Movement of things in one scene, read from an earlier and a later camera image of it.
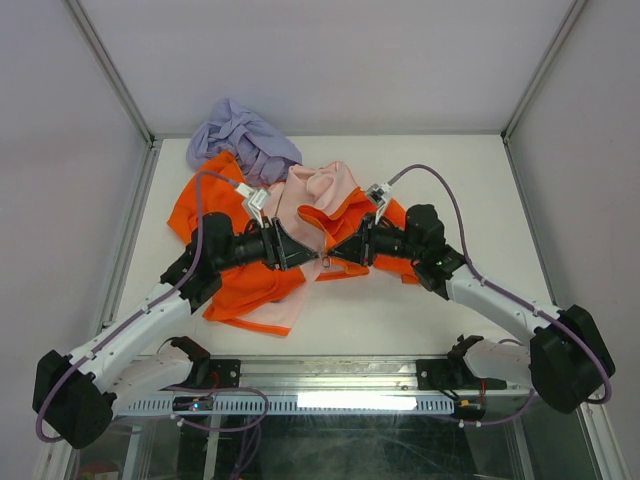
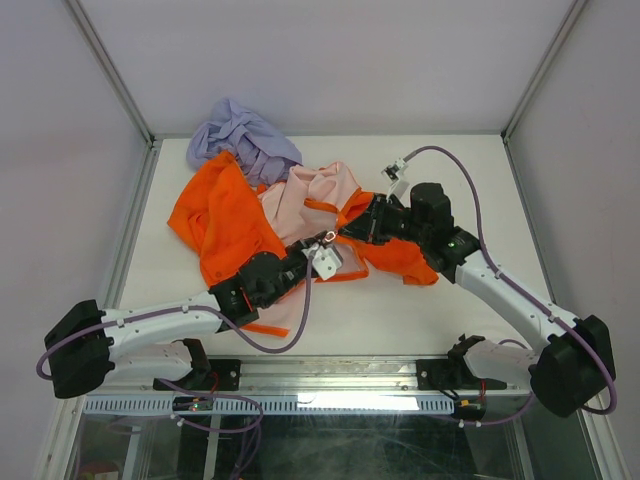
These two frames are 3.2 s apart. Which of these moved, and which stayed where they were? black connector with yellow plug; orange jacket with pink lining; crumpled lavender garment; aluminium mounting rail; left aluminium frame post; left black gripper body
Moved: orange jacket with pink lining; left black gripper body
Stayed: black connector with yellow plug; crumpled lavender garment; left aluminium frame post; aluminium mounting rail
